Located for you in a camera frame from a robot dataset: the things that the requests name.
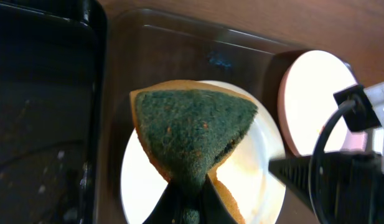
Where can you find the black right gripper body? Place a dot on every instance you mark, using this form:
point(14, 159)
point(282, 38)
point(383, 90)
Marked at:
point(347, 187)

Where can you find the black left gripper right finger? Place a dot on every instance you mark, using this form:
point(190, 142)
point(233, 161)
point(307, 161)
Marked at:
point(211, 208)

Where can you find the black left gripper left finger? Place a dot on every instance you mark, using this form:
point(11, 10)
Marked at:
point(168, 208)

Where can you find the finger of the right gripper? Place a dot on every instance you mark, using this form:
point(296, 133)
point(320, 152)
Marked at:
point(294, 174)

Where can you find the white plate with sauce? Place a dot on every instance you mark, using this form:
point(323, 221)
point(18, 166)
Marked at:
point(258, 195)

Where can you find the pink-rimmed plate with sauce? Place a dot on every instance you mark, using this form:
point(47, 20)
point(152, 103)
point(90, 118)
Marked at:
point(305, 97)

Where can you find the green and yellow sponge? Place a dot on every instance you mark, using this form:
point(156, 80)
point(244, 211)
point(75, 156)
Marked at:
point(187, 128)

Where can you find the black water tray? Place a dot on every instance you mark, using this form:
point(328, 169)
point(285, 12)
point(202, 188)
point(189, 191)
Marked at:
point(52, 56)

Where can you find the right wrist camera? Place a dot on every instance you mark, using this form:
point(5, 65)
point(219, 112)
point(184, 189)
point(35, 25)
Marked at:
point(369, 111)

